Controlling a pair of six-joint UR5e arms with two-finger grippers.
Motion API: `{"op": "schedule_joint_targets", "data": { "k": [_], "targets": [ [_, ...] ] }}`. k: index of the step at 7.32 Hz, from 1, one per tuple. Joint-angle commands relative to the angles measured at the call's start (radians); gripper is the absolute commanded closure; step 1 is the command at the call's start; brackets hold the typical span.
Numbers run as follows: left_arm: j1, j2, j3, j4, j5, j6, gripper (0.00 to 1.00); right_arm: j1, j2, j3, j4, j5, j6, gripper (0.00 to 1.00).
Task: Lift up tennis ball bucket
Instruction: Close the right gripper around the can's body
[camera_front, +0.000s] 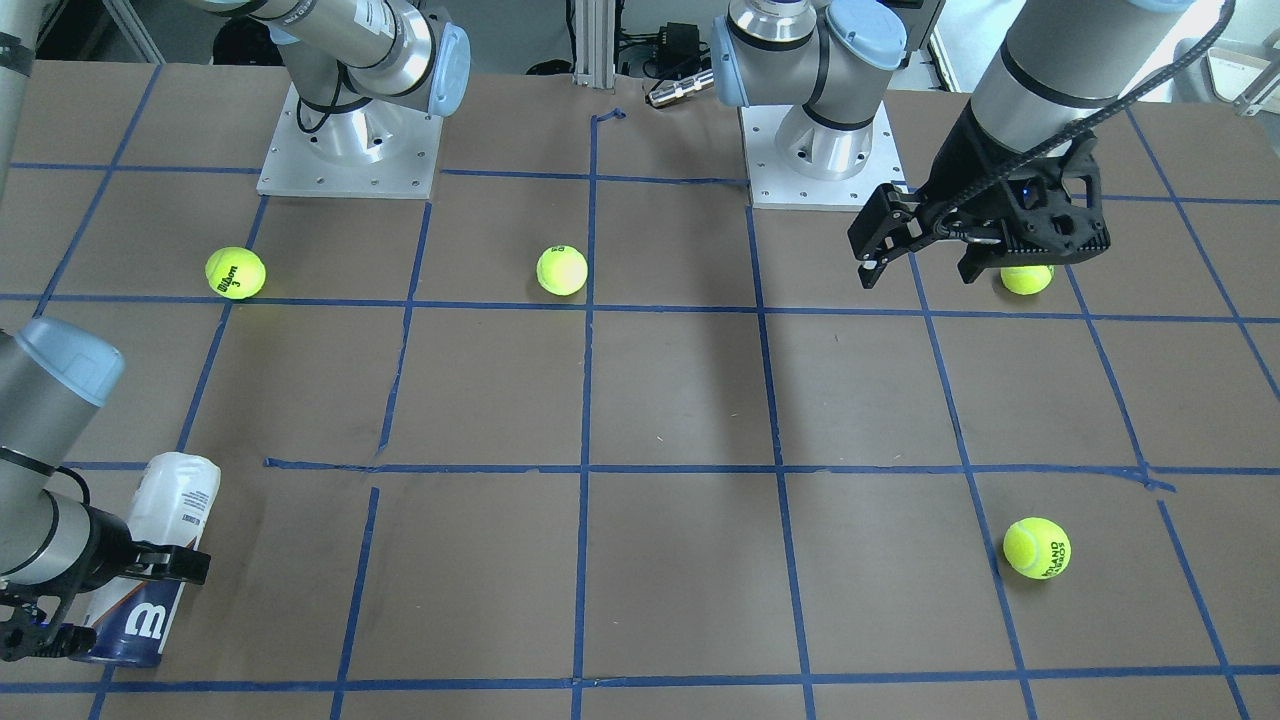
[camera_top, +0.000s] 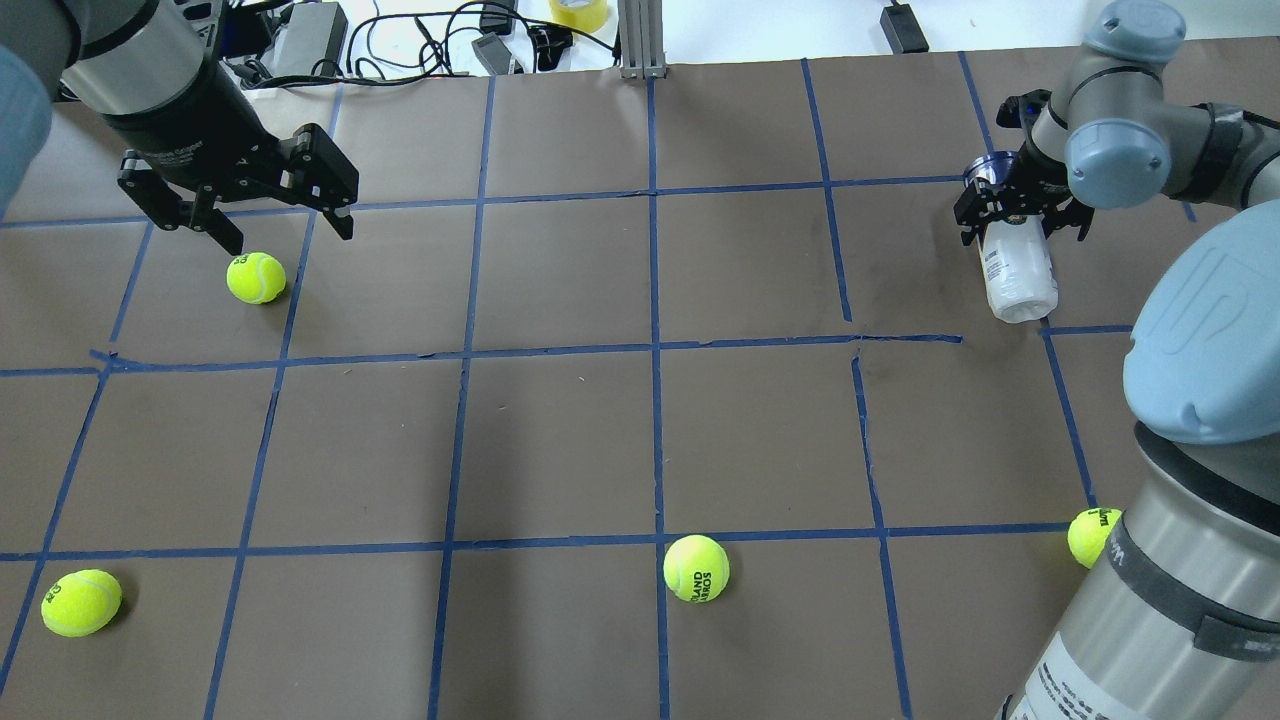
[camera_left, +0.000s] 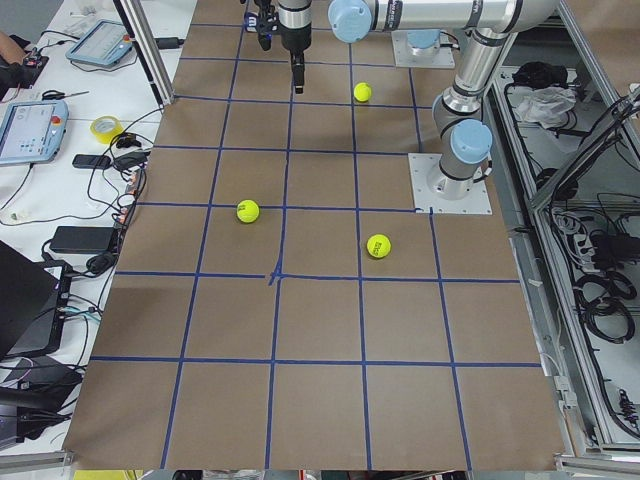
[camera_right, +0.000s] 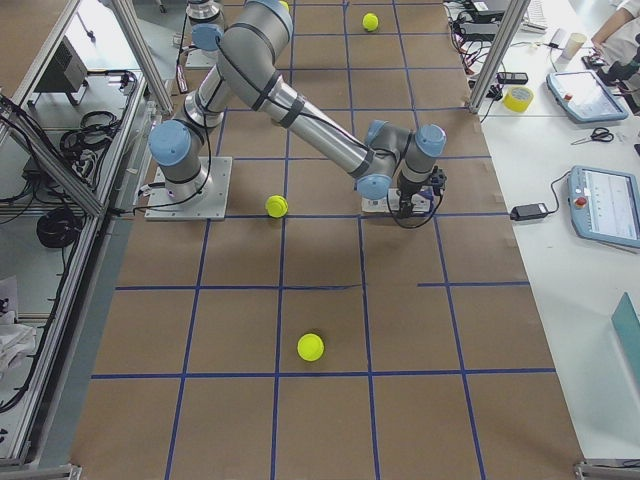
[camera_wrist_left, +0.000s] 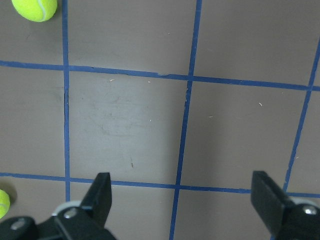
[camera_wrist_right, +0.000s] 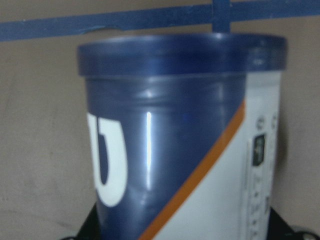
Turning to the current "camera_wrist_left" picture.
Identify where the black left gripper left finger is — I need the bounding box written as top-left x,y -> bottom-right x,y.
54,172 -> 112,240

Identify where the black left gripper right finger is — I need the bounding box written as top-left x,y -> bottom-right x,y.
250,170 -> 320,240

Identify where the yellow tennis ball near gripper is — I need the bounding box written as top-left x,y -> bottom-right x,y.
11,0 -> 58,23

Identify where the yellow tennis ball front left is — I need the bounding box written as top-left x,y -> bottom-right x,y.
0,189 -> 11,218

